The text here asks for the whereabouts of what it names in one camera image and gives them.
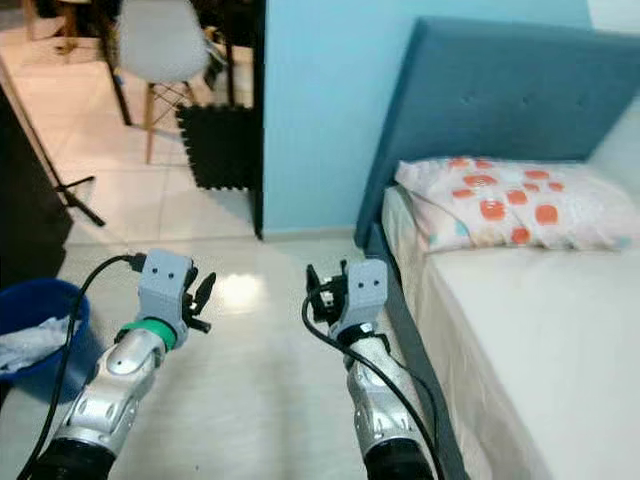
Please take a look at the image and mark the black wardrobe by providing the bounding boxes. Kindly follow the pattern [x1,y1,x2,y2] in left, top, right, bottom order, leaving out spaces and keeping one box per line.
[0,80,73,291]

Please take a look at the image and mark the white tissue paper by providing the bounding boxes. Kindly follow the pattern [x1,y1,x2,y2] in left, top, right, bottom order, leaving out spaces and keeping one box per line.
[0,318,69,373]

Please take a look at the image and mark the black foam floor mat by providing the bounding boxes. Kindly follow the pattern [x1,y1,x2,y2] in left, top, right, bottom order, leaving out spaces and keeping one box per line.
[175,103,259,191]

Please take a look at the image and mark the white chair wooden legs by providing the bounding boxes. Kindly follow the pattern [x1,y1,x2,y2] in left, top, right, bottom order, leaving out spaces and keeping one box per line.
[117,0,216,166]
[25,0,91,56]

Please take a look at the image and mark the orange spotted white pillow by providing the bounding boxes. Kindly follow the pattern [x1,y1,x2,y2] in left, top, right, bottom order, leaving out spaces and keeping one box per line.
[395,157,640,253]

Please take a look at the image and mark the blue plastic bucket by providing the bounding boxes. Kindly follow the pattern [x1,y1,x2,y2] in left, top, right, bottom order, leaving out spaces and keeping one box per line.
[0,278,96,406]

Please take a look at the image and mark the black door frame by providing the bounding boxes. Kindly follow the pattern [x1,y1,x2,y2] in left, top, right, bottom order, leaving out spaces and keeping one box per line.
[248,0,269,239]

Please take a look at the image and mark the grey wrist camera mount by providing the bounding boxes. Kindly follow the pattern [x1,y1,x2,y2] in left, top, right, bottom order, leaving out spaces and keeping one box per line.
[137,250,196,323]
[345,260,389,331]

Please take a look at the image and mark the black tripod leg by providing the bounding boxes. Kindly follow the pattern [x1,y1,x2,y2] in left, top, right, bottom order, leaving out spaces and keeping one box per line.
[55,178,106,228]

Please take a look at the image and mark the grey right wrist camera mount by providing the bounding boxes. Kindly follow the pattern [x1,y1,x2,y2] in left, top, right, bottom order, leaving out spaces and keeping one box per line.
[345,260,389,331]

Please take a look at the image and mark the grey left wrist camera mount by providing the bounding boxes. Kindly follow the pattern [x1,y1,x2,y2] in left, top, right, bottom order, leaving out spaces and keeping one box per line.
[137,250,196,323]

